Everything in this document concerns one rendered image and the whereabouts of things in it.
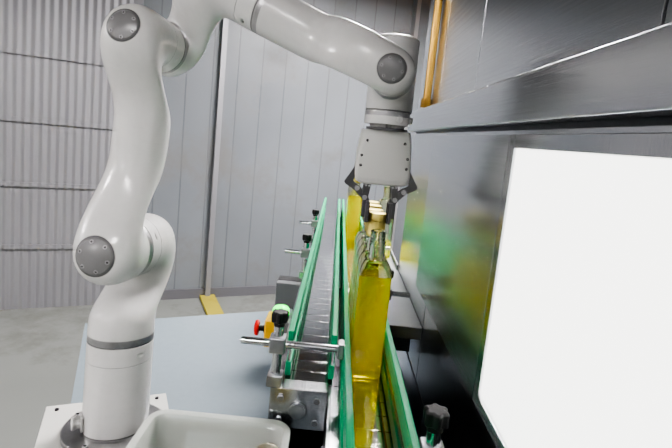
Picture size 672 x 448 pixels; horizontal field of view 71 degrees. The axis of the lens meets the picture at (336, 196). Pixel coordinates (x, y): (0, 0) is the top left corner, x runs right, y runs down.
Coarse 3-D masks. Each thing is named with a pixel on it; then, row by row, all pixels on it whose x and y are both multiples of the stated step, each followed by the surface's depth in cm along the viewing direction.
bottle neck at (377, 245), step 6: (372, 234) 81; (378, 234) 81; (384, 234) 81; (372, 240) 81; (378, 240) 81; (384, 240) 81; (372, 246) 81; (378, 246) 81; (384, 246) 82; (372, 252) 82; (378, 252) 81; (384, 252) 82; (372, 258) 82; (378, 258) 81; (384, 258) 82
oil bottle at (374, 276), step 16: (368, 272) 80; (384, 272) 80; (368, 288) 81; (384, 288) 81; (368, 304) 81; (384, 304) 81; (352, 320) 86; (368, 320) 81; (384, 320) 81; (352, 336) 82; (368, 336) 82; (384, 336) 82; (352, 352) 82; (368, 352) 82; (352, 368) 82; (368, 368) 82
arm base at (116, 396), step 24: (96, 360) 86; (120, 360) 86; (144, 360) 90; (96, 384) 86; (120, 384) 87; (144, 384) 90; (96, 408) 86; (120, 408) 87; (144, 408) 91; (72, 432) 89; (96, 432) 87; (120, 432) 87
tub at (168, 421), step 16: (160, 416) 74; (176, 416) 74; (192, 416) 74; (208, 416) 74; (224, 416) 75; (240, 416) 75; (144, 432) 69; (160, 432) 74; (176, 432) 74; (192, 432) 74; (208, 432) 74; (224, 432) 74; (240, 432) 74; (256, 432) 74; (272, 432) 74; (288, 432) 72
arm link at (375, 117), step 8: (368, 112) 83; (376, 112) 82; (384, 112) 81; (392, 112) 81; (400, 112) 82; (368, 120) 83; (376, 120) 82; (384, 120) 82; (392, 120) 81; (400, 120) 82; (408, 120) 83; (400, 128) 84
